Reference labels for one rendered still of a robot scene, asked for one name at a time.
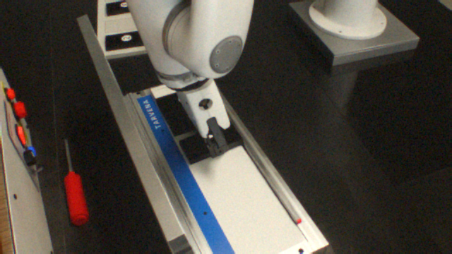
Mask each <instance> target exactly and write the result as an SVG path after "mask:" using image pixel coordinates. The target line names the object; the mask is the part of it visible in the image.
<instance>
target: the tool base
mask: <svg viewBox="0 0 452 254"><path fill-rule="evenodd" d="M218 91H219V93H220V96H221V99H222V103H223V104H224V108H225V110H226V111H227V112H228V114H229V115H230V116H231V118H232V120H233V121H234V123H235V124H236V125H237V127H239V130H240V131H241V132H242V134H243V135H244V137H245V138H246V141H247V142H248V143H249V144H250V145H251V146H252V148H253V149H254V151H255V152H256V154H257V156H258V158H259V159H260V160H261V161H262V163H263V164H264V166H265V167H266V168H267V170H268V171H269V173H270V174H271V176H272V177H273V179H274V181H275V182H276V183H277V185H278V187H279V188H280V189H281V190H282V191H283V193H284V194H285V196H286V197H287V199H288V200H289V202H290V204H291V205H292V206H293V208H294V209H295V211H296V212H297V214H298V215H299V217H300V218H301V219H302V222H301V223H299V224H298V225H296V224H295V222H294V220H293V219H292V218H291V216H290V214H289V213H288V211H287V210H286V209H285V207H284V206H283V205H282V204H281V202H280V201H279V200H278V201H279V203H280V204H281V205H282V207H283V209H285V211H286V212H287V213H288V215H289V216H290V218H291V220H292V221H293V222H294V225H295V226H296V227H297V229H298V230H299V232H300V234H301V235H302V236H303V238H304V241H303V242H302V243H299V244H297V245H295V246H293V247H291V248H288V249H286V250H284V251H282V252H280V253H277V254H300V253H298V249H300V248H302V249H304V252H303V253H302V254H321V253H323V252H325V251H326V249H327V247H328V243H327V241H326V239H325V238H324V236H323V235H322V233H321V232H320V231H319V229H318V228H317V226H316V225H315V223H314V222H313V221H312V219H311V218H310V216H309V215H308V214H307V212H306V211H305V209H304V208H303V207H302V205H300V204H299V201H298V200H297V199H296V197H295V196H294V194H293V193H292V191H291V190H290V189H289V188H288V186H287V184H286V183H285V181H284V180H283V178H282V177H281V175H280V174H279V173H278V171H276V170H275V168H274V166H273V165H272V163H271V162H270V160H269V159H268V158H267V156H266V155H265V153H264V151H263V150H262V149H261V148H260V147H259V145H258V144H257V142H256V140H255V139H254V137H253V136H252V134H251V133H250V132H248V130H247V129H246V126H245V125H244V124H243V122H242V121H241V119H240V118H239V116H238V115H237V114H236V113H235V111H234V110H233V108H232V107H231V106H230V103H229V102H228V101H227V100H226V99H225V98H224V96H223V95H222V93H221V91H220V90H219V88H218ZM136 93H137V92H136ZM136 93H133V94H132V93H129V94H126V96H124V99H125V101H126V104H127V106H128V108H129V109H130V111H131V113H132V115H133V119H134V121H135V122H136V125H137V127H138V130H139V132H140V134H141V137H142V139H143V141H144V143H145V146H146V148H148V151H149V153H150V156H151V158H152V160H153V163H154V165H155V167H156V170H157V172H158V174H159V176H160V177H161V179H162V182H163V184H164V186H165V189H166V191H167V193H168V195H169V198H170V200H171V201H172V203H173V205H174V208H175V210H176V211H177V214H178V217H179V219H180V221H181V223H182V224H183V226H184V228H185V230H186V233H187V235H188V237H189V240H190V242H191V245H192V246H193V248H194V250H195V251H196V254H212V253H211V251H210V250H209V248H208V246H207V244H206V242H205V240H204V238H203V236H202V233H201V231H200V229H199V227H198V226H197V224H196V222H195V220H194V218H193V216H192V214H191V211H190V209H189V207H188V205H187V203H186V202H185V201H184V198H183V196H182V193H181V191H180V189H179V187H178V185H177V183H176V181H175V179H174V178H173V176H172V173H171V171H170V169H169V167H168V165H167V163H166V161H165V158H164V157H163V155H162V153H161V151H160V149H159V147H158V145H157V143H156V140H155V138H154V136H153V134H152V132H151V130H150V127H148V125H147V123H146V120H145V118H144V115H143V113H142V111H141V109H140V107H139V105H138V102H137V101H136V99H137V98H138V97H142V96H145V95H150V94H151V92H150V88H148V89H145V90H143V91H140V94H139V95H137V94H136ZM110 109H111V110H112V108H111V106H110ZM112 113H113V111H112ZM113 115H114V113H113ZM114 119H115V117H114ZM115 121H116V123H117V120H116V119H115ZM117 126H118V123H117ZM118 128H119V126H118ZM119 132H120V134H121V131H120V128H119ZM121 136H122V134H121ZM122 139H123V136H122ZM123 141H124V139H123ZM124 144H125V147H126V143H125V141H124ZM242 147H243V145H242ZM243 148H244V147H243ZM126 149H127V150H128V152H129V149H128V148H127V147H126ZM244 150H245V149H244ZM245 151H246V150H245ZM246 153H247V152H246ZM129 155H130V157H131V154H130V152H129ZM247 155H248V153H247ZM248 156H249V155H248ZM249 158H250V159H251V160H252V162H253V163H254V161H253V159H252V158H251V157H250V156H249ZM131 161H132V162H133V160H132V158H131ZM133 165H134V163H133ZM254 165H255V167H256V168H257V166H256V164H255V163H254ZM134 168H135V170H136V167H135V165H134ZM257 169H258V168H257ZM258 171H259V170H258ZM136 173H137V176H138V178H139V175H138V172H137V170H136ZM259 173H260V174H261V172H260V171H259ZM261 175H262V174H261ZM262 177H263V175H262ZM263 180H264V181H266V179H265V177H263ZM139 181H140V182H141V184H142V186H143V183H142V181H141V180H140V178H139ZM266 183H267V184H268V182H267V181H266ZM268 185H269V184H268ZM269 187H270V185H269ZM270 189H271V190H272V191H273V189H272V188H271V187H270ZM143 190H144V191H145V188H144V187H143ZM273 193H274V191H273ZM145 194H146V197H147V199H148V196H147V193H146V191H145ZM274 194H275V193H274ZM275 197H276V198H277V195H276V194H275ZM277 199H278V198H277ZM148 202H149V204H150V201H149V199H148ZM150 207H151V208H152V210H153V213H154V215H155V218H156V220H157V217H156V214H155V212H154V209H153V206H151V204H150ZM157 222H158V226H159V228H160V230H161V232H162V234H163V236H164V238H165V235H164V233H163V231H162V229H161V227H160V224H159V221H158V220H157ZM165 240H166V243H167V246H168V248H169V251H170V253H171V254H175V253H174V252H173V250H172V249H171V247H170V245H169V244H168V242H167V239H166V238H165Z"/></svg>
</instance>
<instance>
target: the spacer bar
mask: <svg viewBox="0 0 452 254"><path fill-rule="evenodd" d="M174 92H176V91H175V90H171V89H169V88H168V87H167V86H166V85H161V86H158V87H154V88H151V94H152V96H153V98H154V100H155V101H156V98H158V97H162V96H165V95H170V94H172V93H174Z"/></svg>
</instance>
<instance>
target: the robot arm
mask: <svg viewBox="0 0 452 254"><path fill-rule="evenodd" d="M125 2H126V5H127V7H128V9H129V12H130V14H131V16H132V18H133V21H134V23H135V25H136V27H137V30H138V32H139V35H140V36H141V39H142V41H143V44H144V46H145V49H146V51H147V53H148V56H149V57H150V60H151V63H152V65H153V68H154V69H155V72H156V74H157V78H158V80H159V81H160V82H161V83H162V84H164V85H166V86H167V87H168V88H169V89H171V90H175V91H176V94H177V95H178V97H179V99H180V101H181V103H182V106H183V108H184V109H185V111H186V113H187V114H188V116H189V118H190V120H192V122H193V123H194V126H195V129H196V132H197V133H200V135H201V137H204V138H206V140H207V143H206V145H207V147H208V151H209V153H210V156H211V158H216V157H218V156H220V155H223V154H224V153H226V152H227V151H228V150H229V148H228V145H227V143H226V140H225V136H224V135H223V132H222V129H221V126H222V127H223V129H226V128H228V127H229V126H230V120H229V118H228V115H227V114H226V111H225V108H224V104H223V103H222V99H221V96H220V93H219V91H218V88H217V86H216V84H215V83H214V80H213V78H219V77H222V76H224V75H226V74H228V73H229V72H230V71H231V70H232V69H233V68H234V66H235V64H236V63H237V61H238V59H239V58H240V56H241V55H242V50H243V48H244V45H245V42H246V36H247V33H248V29H249V24H250V20H251V12H252V8H253V4H254V0H125ZM377 7H378V1H377V0H316V1H315V2H313V3H312V4H311V5H310V7H309V12H308V16H309V19H310V21H311V22H312V23H313V24H314V25H315V26H316V27H317V28H318V29H320V30H321V31H323V32H326V34H329V35H332V36H334V37H339V38H343V39H349V40H367V39H371V38H373V37H376V36H378V35H380V34H381V33H382V32H383V31H384V29H385V26H386V17H385V15H384V14H383V12H382V11H381V10H379V9H378V8H377ZM210 133H212V135H213V137H212V138H210V137H209V135H208V134H210Z"/></svg>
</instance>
